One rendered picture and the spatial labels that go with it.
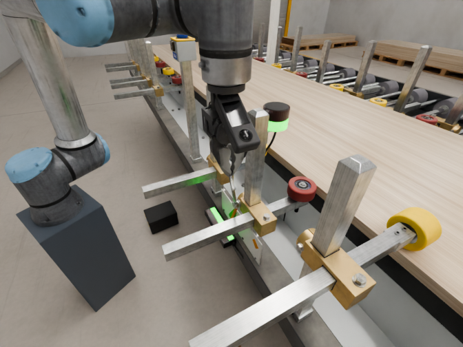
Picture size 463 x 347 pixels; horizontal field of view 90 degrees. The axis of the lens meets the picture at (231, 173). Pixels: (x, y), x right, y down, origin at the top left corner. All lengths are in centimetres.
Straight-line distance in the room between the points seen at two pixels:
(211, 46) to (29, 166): 83
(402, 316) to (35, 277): 181
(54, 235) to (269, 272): 83
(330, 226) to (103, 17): 43
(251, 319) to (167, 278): 120
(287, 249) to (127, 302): 99
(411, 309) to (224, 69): 65
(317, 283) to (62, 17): 52
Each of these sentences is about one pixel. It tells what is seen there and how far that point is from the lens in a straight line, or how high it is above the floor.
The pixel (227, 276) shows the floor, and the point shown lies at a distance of 152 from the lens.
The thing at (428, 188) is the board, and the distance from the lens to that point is 87.
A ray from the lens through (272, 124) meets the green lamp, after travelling 53.
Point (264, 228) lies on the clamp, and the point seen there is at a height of 85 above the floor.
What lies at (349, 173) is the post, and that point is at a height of 115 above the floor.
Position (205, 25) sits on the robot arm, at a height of 130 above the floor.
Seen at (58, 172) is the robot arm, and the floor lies 80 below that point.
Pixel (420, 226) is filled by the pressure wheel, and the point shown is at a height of 98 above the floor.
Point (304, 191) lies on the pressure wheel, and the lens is 67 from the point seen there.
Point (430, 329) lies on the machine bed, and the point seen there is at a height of 77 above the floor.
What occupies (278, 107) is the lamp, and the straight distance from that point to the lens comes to 54.
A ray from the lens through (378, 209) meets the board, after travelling 71.
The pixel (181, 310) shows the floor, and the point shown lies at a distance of 147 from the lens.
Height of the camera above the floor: 134
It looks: 37 degrees down
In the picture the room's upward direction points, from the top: straight up
